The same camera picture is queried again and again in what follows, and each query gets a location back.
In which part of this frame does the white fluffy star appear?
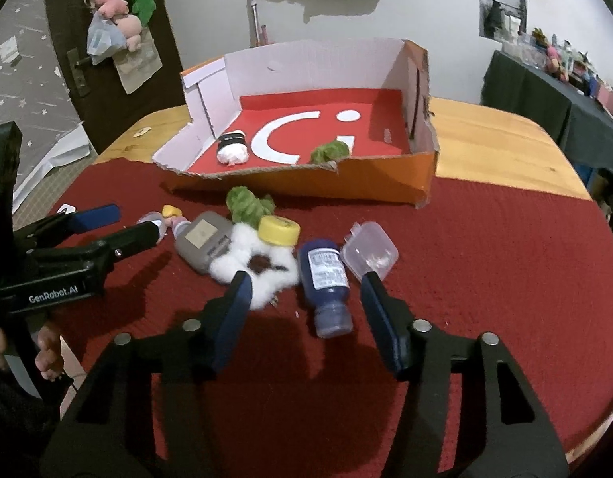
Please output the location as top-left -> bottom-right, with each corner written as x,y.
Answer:
209,221 -> 300,310

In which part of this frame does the pink pig plush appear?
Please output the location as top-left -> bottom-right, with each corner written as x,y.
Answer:
94,0 -> 130,18

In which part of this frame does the cardboard box with red inside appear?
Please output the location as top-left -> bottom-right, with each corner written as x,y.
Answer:
152,37 -> 439,210

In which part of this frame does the dark green covered table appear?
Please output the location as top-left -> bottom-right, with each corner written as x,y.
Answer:
481,50 -> 613,180

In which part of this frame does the red tablecloth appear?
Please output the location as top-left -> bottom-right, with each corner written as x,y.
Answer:
52,157 -> 613,478

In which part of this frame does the pink plush toy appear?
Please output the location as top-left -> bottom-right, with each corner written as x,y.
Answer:
114,12 -> 143,51

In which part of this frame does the small yellow-haired doll figure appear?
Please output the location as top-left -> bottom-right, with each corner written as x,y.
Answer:
137,204 -> 190,240

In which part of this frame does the wall poster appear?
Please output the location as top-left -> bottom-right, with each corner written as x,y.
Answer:
478,0 -> 529,41

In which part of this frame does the person's left forearm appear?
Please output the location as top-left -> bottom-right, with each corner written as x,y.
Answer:
0,358 -> 73,478

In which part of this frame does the person's left hand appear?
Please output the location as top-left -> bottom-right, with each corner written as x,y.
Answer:
35,321 -> 65,382

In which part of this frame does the green fuzzy ball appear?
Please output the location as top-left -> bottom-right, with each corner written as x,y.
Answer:
309,139 -> 352,165
226,186 -> 276,225

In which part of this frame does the green plush toy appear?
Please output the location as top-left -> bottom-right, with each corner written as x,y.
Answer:
131,0 -> 157,25

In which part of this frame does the grey container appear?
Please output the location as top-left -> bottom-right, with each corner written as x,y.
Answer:
174,210 -> 234,274

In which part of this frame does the yellow ribbed cap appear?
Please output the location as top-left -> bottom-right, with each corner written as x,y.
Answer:
258,215 -> 301,248

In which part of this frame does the row of small toys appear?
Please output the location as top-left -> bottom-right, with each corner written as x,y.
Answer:
503,27 -> 613,120

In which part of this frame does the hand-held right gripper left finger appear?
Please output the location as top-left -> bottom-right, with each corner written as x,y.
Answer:
40,270 -> 254,478

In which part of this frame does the clear plastic bag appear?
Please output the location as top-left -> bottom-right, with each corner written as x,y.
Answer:
86,12 -> 125,55

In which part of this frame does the brown paper sheet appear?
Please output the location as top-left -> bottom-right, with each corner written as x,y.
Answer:
112,25 -> 163,94

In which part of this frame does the white paper sheet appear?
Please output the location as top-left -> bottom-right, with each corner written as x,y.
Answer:
12,122 -> 93,210

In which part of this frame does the dark blue bottle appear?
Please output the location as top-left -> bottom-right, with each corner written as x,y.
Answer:
297,240 -> 354,338

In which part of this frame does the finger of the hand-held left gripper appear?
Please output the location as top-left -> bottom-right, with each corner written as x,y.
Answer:
12,203 -> 122,252
32,220 -> 164,280

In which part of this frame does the door handle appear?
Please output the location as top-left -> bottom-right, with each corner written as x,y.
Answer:
67,49 -> 93,95

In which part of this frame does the grey star-print mat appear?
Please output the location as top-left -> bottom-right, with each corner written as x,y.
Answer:
0,0 -> 88,210

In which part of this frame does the white black-striped rolled sock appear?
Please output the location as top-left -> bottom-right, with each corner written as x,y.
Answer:
216,131 -> 251,166

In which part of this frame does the dark brown door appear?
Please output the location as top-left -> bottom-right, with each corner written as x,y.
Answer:
42,0 -> 185,155

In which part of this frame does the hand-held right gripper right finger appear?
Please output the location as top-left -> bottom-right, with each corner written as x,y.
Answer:
359,270 -> 571,478

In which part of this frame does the clear plastic container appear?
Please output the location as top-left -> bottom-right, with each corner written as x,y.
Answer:
340,222 -> 399,280

